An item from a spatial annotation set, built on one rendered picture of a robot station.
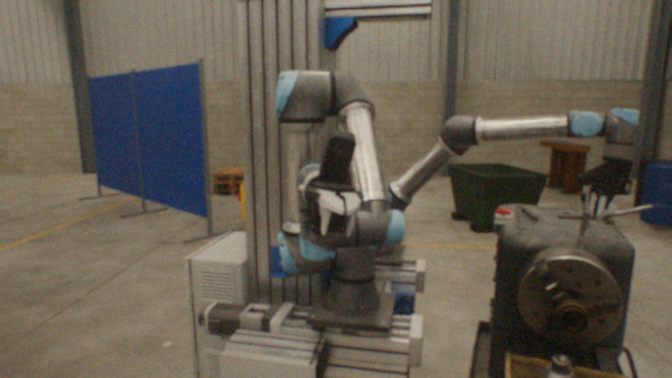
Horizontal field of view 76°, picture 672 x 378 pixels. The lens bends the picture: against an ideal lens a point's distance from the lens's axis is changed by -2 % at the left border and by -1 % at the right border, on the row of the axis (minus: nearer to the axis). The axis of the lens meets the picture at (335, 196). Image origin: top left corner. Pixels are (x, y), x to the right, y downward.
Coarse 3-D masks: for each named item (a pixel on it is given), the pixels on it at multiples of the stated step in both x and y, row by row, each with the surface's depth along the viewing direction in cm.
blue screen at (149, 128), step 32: (192, 64) 562; (96, 96) 799; (128, 96) 706; (160, 96) 633; (192, 96) 573; (96, 128) 822; (128, 128) 724; (160, 128) 647; (192, 128) 585; (96, 160) 846; (128, 160) 742; (160, 160) 661; (192, 160) 597; (128, 192) 762; (160, 192) 677; (192, 192) 609
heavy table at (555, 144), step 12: (540, 144) 1023; (552, 144) 958; (564, 144) 901; (576, 144) 895; (552, 156) 964; (564, 156) 958; (576, 156) 887; (552, 168) 965; (564, 168) 963; (576, 168) 894; (552, 180) 970; (564, 180) 968; (576, 180) 893; (564, 192) 902; (576, 192) 895
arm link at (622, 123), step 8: (616, 112) 134; (624, 112) 132; (632, 112) 132; (608, 120) 135; (616, 120) 134; (624, 120) 133; (632, 120) 132; (608, 128) 135; (616, 128) 134; (624, 128) 133; (632, 128) 133; (608, 136) 137; (616, 136) 134; (624, 136) 133; (632, 136) 133; (624, 144) 134
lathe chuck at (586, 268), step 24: (528, 264) 154; (552, 264) 144; (576, 264) 142; (600, 264) 143; (528, 288) 149; (576, 288) 143; (600, 288) 140; (528, 312) 150; (552, 312) 147; (576, 336) 146; (600, 336) 143
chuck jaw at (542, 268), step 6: (540, 264) 147; (546, 264) 146; (540, 270) 146; (546, 270) 143; (540, 276) 143; (546, 276) 142; (552, 276) 141; (546, 282) 142; (552, 282) 142; (558, 282) 142; (552, 288) 140; (558, 288) 139; (564, 288) 143; (552, 294) 140; (558, 294) 139; (564, 294) 137; (558, 300) 138
